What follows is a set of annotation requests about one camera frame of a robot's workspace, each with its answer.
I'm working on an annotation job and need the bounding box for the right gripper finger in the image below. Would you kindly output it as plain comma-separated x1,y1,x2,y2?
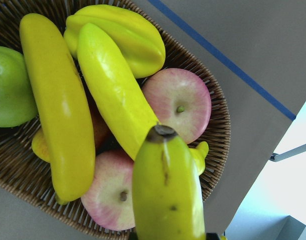
206,232,227,240

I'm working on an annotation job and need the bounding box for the yellow green banana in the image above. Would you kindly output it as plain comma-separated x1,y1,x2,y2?
132,124,206,240
77,23,161,159

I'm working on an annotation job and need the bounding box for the yellow green banana in basket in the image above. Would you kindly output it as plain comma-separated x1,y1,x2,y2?
77,23,161,159

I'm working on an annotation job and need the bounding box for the woven wicker basket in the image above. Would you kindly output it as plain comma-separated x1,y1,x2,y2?
0,0,231,240

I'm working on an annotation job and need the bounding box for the pink apple lower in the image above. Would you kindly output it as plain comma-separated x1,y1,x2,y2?
81,149,135,231

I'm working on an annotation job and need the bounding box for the pink apple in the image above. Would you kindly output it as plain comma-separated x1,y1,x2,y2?
142,68,212,144
81,149,135,231

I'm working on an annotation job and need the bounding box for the pink apple upper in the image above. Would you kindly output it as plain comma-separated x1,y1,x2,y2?
142,68,212,144

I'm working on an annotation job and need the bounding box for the small yellow fruit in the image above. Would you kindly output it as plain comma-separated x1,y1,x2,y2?
31,128,50,163

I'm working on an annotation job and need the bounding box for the yellow starfruit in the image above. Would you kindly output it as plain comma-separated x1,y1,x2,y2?
64,4,166,79

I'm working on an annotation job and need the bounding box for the green apple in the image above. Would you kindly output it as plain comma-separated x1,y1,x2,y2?
0,46,37,128

